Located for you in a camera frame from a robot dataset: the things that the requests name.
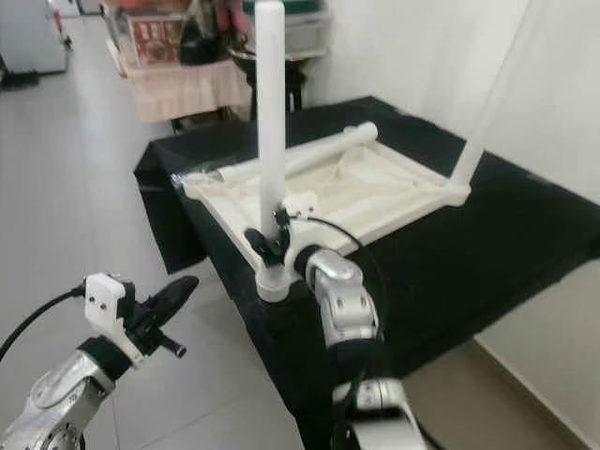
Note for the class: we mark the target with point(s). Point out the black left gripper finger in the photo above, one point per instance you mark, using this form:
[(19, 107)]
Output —
[(183, 300), (157, 307)]

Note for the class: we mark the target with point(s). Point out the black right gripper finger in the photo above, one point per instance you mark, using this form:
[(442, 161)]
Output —
[(264, 247)]

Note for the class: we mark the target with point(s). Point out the white plastic table leg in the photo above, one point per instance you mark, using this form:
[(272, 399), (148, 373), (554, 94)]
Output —
[(271, 94), (492, 94), (337, 142)]

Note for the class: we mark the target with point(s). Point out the white chest appliance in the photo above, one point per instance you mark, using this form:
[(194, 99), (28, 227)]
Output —
[(30, 37)]

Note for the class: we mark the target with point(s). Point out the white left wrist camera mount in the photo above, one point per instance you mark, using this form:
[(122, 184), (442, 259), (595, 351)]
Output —
[(108, 309)]

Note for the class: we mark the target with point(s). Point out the black wok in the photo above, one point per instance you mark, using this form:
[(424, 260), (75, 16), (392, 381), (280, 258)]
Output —
[(242, 64)]

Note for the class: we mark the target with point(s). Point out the black tablecloth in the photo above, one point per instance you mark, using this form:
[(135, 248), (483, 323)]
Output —
[(506, 253)]

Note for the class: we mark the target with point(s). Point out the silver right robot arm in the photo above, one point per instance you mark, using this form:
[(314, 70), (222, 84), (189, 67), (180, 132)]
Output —
[(342, 300)]

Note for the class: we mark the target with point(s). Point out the black bag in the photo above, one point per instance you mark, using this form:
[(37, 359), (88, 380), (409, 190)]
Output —
[(202, 36)]

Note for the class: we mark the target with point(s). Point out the white plastic table top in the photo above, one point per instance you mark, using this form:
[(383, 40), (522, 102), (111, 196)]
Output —
[(384, 183)]

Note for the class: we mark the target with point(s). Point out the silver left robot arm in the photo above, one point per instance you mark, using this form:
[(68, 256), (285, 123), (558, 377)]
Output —
[(61, 398)]

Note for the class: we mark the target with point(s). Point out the clear plastic container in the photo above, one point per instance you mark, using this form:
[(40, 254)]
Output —
[(307, 32)]

